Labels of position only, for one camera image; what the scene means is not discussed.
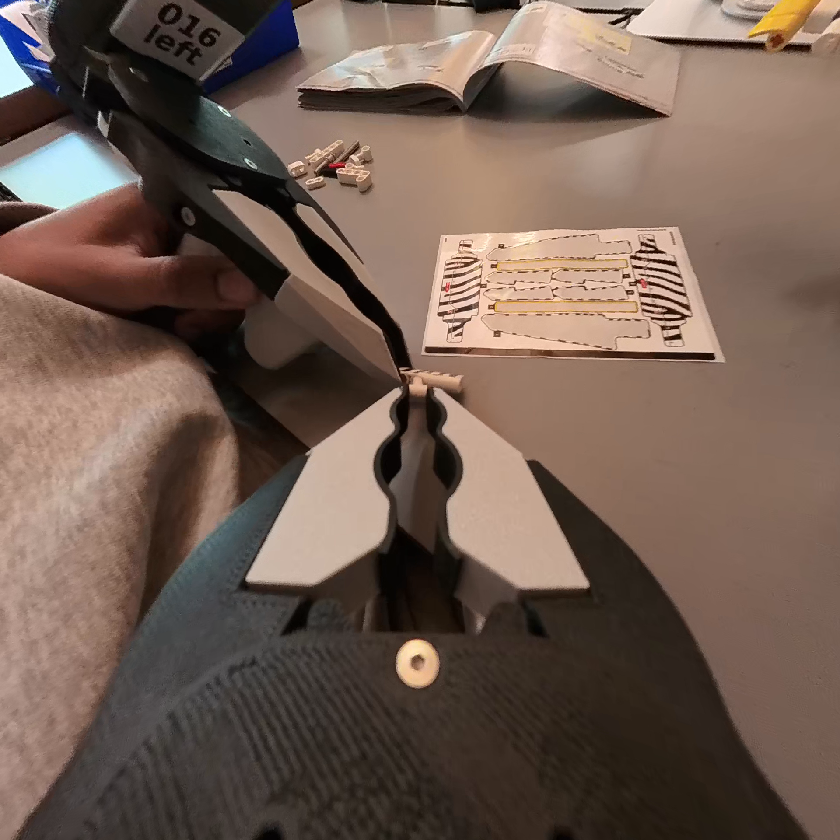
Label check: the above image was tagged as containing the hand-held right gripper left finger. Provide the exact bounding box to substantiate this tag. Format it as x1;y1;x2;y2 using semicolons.
244;386;411;592

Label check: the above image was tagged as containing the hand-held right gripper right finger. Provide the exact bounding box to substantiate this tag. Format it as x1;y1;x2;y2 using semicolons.
425;387;592;621

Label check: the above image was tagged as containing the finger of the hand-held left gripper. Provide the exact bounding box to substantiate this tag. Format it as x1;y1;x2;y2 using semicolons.
211;187;404;383
297;205;414;367

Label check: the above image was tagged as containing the white striped lego piece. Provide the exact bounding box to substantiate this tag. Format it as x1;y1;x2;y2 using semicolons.
399;367;466;400

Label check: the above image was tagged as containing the zebra print sticker sheet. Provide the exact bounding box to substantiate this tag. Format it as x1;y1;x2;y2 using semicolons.
422;226;726;363

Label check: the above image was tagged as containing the lego instruction booklet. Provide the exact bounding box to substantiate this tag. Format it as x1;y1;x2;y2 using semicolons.
297;0;683;118

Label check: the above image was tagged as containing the pile of small lego pieces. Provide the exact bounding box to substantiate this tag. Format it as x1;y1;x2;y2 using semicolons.
287;139;375;194

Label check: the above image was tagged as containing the white yellow lego model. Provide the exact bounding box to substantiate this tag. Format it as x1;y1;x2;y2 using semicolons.
748;0;840;53

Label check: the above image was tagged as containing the person's left hand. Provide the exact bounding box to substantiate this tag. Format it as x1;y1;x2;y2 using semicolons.
0;187;266;336

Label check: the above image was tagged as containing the blue plastic bin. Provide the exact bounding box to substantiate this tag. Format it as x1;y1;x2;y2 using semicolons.
0;0;301;93

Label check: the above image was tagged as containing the person's grey sweater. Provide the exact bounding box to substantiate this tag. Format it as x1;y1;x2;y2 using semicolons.
0;272;309;840

